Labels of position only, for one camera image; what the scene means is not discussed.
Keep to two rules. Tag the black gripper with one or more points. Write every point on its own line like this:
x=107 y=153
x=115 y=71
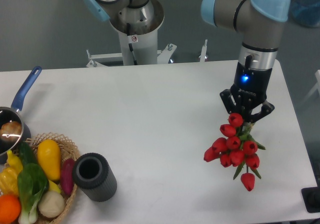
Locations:
x=249 y=90

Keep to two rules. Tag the red tulip bouquet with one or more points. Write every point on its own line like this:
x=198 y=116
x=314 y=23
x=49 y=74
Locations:
x=237 y=148

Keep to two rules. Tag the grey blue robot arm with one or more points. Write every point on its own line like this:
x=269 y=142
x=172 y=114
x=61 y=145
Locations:
x=260 y=21

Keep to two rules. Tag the dark grey ribbed vase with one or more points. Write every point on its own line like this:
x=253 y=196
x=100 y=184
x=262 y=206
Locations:
x=94 y=176

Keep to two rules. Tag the blue object top right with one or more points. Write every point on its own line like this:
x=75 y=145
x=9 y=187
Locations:
x=306 y=12

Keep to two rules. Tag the black device at table edge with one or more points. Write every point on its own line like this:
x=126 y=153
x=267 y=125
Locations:
x=311 y=198

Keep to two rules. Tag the purple sweet potato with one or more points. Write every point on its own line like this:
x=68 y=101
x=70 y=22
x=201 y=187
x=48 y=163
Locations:
x=66 y=177

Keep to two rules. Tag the yellow squash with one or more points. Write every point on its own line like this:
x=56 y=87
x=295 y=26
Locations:
x=49 y=158

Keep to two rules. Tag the yellow banana piece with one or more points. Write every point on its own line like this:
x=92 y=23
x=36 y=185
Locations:
x=53 y=187

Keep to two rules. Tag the white garlic bulb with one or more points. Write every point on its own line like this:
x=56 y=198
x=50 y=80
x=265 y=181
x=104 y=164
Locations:
x=52 y=204

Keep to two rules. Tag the woven bamboo basket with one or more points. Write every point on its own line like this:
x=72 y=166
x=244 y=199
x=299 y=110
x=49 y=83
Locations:
x=68 y=149

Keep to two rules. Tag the green bok choy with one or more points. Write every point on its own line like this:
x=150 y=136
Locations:
x=32 y=184

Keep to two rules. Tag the bread bun in pan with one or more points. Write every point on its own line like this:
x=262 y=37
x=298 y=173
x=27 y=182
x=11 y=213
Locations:
x=11 y=129

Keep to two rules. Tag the small yellow pepper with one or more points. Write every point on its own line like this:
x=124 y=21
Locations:
x=14 y=161

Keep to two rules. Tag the yellow bell pepper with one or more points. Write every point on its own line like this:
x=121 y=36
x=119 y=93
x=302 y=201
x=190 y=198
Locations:
x=8 y=182

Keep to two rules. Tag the orange fruit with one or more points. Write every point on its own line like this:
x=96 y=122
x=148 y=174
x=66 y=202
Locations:
x=10 y=208

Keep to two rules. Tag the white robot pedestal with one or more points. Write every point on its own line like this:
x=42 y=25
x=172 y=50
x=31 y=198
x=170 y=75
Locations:
x=137 y=30

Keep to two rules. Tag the blue handled saucepan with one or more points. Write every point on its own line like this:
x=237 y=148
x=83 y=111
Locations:
x=12 y=113

